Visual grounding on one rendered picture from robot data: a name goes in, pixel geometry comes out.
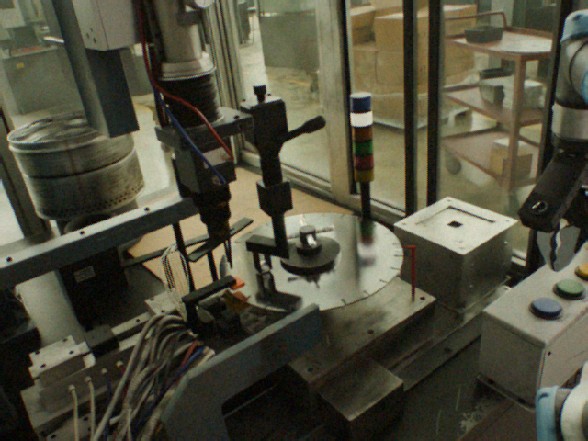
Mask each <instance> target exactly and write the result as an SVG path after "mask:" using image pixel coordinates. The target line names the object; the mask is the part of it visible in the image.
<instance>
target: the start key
mask: <svg viewBox="0 0 588 441"><path fill-rule="evenodd" d="M556 290H557V291H558V292H559V293H561V294H563V295H566V296H571V297H577V296H581V295H582V294H583V285H582V284H581V283H580V282H578V281H575V280H572V279H562V280H560V281H559V282H558V283H557V286H556Z"/></svg>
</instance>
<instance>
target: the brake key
mask: <svg viewBox="0 0 588 441"><path fill-rule="evenodd" d="M532 309H533V310H534V311H535V312H536V313H538V314H540V315H543V316H547V317H553V316H556V315H557V314H559V313H560V304H559V303H558V302H557V301H556V300H554V299H552V298H547V297H540V298H537V299H536V300H535V301H534V302H533V308H532Z"/></svg>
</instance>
